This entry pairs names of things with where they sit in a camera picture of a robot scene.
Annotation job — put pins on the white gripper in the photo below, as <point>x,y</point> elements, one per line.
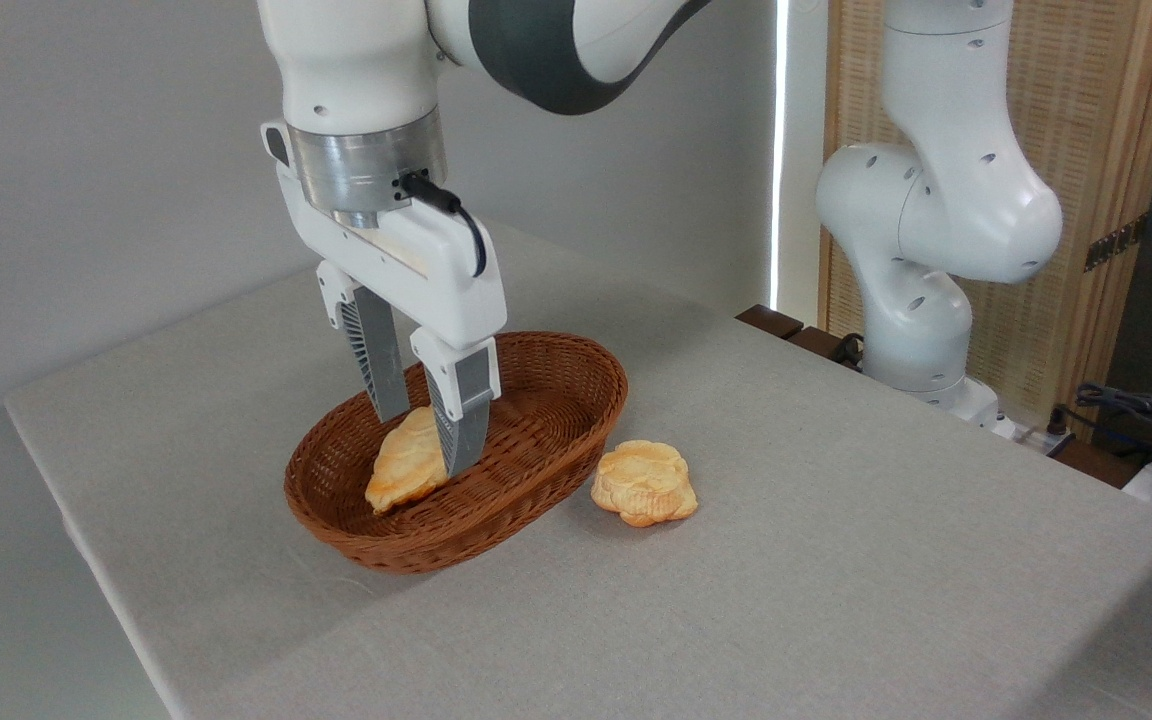
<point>416,260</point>

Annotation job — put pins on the flower-shaped round bread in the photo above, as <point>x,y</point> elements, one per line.
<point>644,485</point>

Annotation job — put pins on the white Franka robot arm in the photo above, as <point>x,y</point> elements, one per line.
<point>936,200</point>

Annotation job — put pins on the croissant-shaped bread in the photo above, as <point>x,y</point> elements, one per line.
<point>401,470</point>

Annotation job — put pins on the brown wicker oval basket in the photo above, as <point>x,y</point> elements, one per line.
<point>536,440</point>

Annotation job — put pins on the dark brown wooden block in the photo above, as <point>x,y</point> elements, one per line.
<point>771,320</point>

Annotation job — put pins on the grey tablecloth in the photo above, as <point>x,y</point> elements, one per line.
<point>736,600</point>

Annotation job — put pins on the black metal screen hinge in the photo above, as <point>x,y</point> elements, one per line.
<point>1116,243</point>

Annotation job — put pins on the wooden folding screen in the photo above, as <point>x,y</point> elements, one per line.
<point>1086,100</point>

